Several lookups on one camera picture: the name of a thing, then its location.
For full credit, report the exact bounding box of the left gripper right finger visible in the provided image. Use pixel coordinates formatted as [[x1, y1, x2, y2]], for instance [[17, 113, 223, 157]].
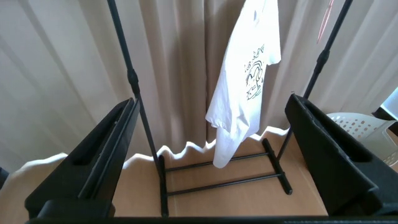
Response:
[[284, 93, 398, 217]]

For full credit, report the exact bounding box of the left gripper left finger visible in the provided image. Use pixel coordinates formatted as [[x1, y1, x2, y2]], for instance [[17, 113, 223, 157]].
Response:
[[24, 97, 141, 218]]

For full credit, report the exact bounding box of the white printed t-shirt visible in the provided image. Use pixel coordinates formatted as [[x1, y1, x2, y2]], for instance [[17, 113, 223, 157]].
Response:
[[205, 0, 282, 170]]

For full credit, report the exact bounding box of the white laundry basket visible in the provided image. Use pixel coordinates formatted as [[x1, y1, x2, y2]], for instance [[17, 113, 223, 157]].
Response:
[[326, 111, 398, 168]]

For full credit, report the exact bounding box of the black clothes rack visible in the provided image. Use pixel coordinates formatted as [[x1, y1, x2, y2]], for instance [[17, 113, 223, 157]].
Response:
[[105, 0, 354, 218]]

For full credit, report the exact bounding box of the pink clothes hanger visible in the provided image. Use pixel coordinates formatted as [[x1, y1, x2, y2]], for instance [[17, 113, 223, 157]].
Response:
[[316, 0, 335, 45]]

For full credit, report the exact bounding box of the beige curtain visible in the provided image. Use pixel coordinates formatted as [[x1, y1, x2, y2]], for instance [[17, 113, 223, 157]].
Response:
[[0, 0, 398, 174]]

